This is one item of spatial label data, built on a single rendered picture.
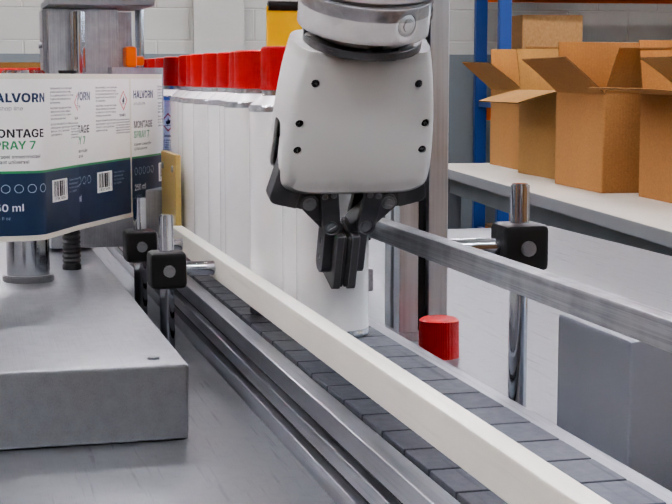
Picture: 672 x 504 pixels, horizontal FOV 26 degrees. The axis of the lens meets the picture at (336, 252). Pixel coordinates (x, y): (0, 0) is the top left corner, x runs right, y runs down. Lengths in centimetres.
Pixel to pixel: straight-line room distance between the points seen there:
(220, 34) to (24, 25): 115
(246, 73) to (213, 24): 751
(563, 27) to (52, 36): 700
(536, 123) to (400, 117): 329
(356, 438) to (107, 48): 91
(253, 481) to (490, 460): 28
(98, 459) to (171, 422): 6
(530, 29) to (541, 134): 427
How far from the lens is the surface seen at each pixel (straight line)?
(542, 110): 416
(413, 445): 73
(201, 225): 142
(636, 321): 65
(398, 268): 128
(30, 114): 131
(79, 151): 140
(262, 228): 111
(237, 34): 877
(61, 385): 93
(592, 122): 367
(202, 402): 105
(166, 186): 152
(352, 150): 93
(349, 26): 88
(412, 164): 95
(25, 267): 132
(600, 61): 397
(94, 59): 160
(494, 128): 473
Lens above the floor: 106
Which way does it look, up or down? 7 degrees down
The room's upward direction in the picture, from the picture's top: straight up
